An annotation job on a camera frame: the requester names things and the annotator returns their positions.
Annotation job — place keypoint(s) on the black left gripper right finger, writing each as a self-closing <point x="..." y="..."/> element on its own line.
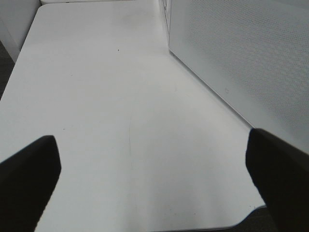
<point x="280" y="172"/>

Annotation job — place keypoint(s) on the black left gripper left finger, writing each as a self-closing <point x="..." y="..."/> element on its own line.
<point x="27" y="181"/>

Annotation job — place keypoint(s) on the white microwave door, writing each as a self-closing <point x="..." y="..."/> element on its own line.
<point x="254" y="54"/>

